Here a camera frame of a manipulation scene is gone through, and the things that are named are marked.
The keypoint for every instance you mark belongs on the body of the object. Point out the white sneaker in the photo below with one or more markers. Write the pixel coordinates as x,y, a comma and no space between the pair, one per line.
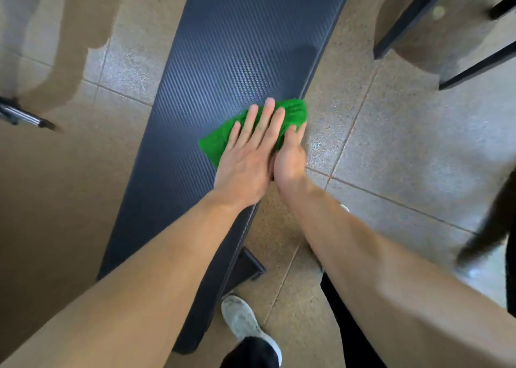
242,319

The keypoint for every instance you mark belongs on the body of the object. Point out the person's right thumb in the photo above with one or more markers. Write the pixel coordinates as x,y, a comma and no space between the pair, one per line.
298,137

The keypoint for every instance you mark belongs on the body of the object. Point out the green cleaning cloth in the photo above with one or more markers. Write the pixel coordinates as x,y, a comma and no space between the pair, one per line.
217,141

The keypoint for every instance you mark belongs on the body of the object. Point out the person's right hand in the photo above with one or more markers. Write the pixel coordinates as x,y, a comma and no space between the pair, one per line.
290,162

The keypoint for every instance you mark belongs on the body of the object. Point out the person's left middle finger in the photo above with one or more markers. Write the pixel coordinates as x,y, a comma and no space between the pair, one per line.
263,122

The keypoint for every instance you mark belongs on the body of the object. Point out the black metal frame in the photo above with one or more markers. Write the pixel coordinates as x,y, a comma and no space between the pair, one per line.
407,14

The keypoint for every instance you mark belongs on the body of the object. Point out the black trouser leg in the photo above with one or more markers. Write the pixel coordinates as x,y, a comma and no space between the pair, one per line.
346,331
252,355

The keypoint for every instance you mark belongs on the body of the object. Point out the person's right forearm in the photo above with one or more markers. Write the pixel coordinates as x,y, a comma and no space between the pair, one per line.
383,283

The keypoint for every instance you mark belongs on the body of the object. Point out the black bench foot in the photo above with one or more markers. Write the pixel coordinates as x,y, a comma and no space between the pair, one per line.
246,269

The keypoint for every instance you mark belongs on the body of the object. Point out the person's left little finger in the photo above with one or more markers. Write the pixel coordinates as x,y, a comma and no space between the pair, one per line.
232,137

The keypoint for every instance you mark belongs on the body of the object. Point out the silver tripod leg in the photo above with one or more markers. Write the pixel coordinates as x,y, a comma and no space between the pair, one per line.
24,115

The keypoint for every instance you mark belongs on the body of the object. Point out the person's left hand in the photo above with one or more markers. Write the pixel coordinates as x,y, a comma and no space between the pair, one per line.
242,170

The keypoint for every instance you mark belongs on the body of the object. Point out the person's left forearm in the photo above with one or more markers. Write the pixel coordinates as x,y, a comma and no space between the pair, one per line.
153,283

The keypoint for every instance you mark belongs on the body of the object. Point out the dark padded bench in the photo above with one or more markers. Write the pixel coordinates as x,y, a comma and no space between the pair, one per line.
225,49

